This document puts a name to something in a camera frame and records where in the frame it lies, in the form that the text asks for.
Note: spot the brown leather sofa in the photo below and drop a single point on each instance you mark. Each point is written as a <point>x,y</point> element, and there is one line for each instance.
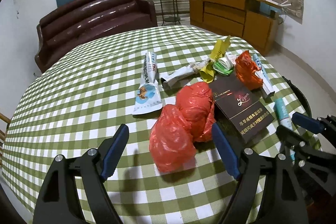
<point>92,19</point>

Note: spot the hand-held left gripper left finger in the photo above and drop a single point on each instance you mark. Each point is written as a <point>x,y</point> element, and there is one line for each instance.
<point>115,150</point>

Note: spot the teal white tube wrapper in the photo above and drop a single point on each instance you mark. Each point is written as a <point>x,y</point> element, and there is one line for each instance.
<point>282,111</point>

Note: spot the green checked tablecloth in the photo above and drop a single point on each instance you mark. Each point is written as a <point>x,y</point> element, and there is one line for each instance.
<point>92,82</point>

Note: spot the white folded wrapper strip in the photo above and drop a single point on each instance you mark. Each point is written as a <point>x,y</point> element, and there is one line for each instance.
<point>265,79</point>

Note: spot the small orange plastic bag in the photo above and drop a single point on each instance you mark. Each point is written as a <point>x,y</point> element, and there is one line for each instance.
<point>245,71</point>

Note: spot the light blue box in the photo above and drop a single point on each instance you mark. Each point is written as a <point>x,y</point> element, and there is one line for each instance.
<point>265,7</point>

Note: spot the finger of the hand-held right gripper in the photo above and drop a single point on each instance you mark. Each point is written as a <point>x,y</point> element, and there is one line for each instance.
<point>287,134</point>
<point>304,121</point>

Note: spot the large orange-red plastic bag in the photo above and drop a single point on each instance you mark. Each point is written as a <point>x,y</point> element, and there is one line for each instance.
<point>194,106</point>

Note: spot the pale red plastic bag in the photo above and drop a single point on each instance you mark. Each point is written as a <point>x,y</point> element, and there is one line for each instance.
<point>170,145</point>

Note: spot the yellow tied wrapper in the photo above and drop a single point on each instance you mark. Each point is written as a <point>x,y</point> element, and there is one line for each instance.
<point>220,48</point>

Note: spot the white blue printed pouch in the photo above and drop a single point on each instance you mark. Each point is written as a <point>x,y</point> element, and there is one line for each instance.
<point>147,98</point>

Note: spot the wooden chair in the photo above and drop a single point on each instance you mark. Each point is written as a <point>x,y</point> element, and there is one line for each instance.
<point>4,117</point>

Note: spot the green white wrapper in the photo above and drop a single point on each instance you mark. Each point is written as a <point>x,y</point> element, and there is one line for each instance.
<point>223,65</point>

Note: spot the wooden cabinet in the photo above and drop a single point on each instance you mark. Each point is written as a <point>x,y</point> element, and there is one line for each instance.
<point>223,16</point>

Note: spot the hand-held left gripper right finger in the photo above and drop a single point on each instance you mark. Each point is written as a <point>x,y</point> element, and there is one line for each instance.
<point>225,150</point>

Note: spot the dark cigarette carton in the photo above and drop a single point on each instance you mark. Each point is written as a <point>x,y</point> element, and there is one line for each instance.
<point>241,108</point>

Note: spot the grey wrapper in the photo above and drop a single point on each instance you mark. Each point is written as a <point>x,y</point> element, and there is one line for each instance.
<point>178,75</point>

